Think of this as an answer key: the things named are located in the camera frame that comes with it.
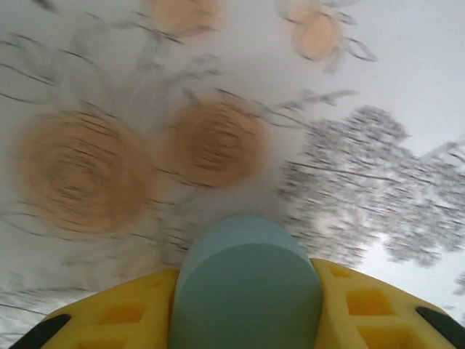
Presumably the teal earbud charging case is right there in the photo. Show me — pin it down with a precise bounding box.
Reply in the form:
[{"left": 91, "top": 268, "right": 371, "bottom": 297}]
[{"left": 168, "top": 214, "right": 325, "bottom": 349}]

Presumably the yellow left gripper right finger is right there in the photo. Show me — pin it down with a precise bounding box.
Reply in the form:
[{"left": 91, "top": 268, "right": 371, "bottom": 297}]
[{"left": 312, "top": 257, "right": 465, "bottom": 349}]

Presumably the floral patterned table cover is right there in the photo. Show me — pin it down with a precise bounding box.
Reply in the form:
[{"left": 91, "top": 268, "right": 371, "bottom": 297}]
[{"left": 0, "top": 0, "right": 465, "bottom": 349}]

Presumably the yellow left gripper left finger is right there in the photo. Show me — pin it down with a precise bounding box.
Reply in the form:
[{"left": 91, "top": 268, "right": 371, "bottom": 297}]
[{"left": 39, "top": 268, "right": 182, "bottom": 349}]

